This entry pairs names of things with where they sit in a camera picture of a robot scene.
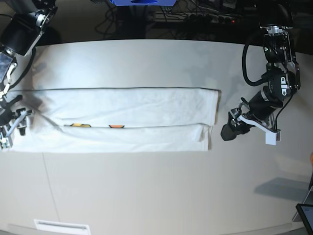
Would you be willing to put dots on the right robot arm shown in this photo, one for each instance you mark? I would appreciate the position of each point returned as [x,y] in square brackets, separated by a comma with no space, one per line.
[27,25]

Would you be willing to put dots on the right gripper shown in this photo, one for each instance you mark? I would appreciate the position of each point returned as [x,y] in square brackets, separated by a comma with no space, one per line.
[7,115]

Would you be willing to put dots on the blue box at top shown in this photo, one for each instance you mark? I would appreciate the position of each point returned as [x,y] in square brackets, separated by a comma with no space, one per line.
[143,2]

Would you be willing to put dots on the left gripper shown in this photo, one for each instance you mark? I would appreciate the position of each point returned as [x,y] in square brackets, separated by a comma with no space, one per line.
[259,108]

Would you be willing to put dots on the white label on table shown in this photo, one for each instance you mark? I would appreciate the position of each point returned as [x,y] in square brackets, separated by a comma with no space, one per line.
[63,228]

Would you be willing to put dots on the dark tablet device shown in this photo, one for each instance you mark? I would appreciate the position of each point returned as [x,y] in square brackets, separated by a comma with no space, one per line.
[306,214]

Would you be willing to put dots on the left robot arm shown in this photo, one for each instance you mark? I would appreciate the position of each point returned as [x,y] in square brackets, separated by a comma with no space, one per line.
[279,83]

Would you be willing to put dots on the white printed T-shirt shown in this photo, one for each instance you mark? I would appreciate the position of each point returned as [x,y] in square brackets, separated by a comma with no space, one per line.
[116,120]

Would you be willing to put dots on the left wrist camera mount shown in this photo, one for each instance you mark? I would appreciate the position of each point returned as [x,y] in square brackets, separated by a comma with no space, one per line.
[272,137]

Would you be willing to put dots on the black power strip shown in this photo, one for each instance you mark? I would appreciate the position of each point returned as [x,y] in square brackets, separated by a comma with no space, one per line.
[215,18]

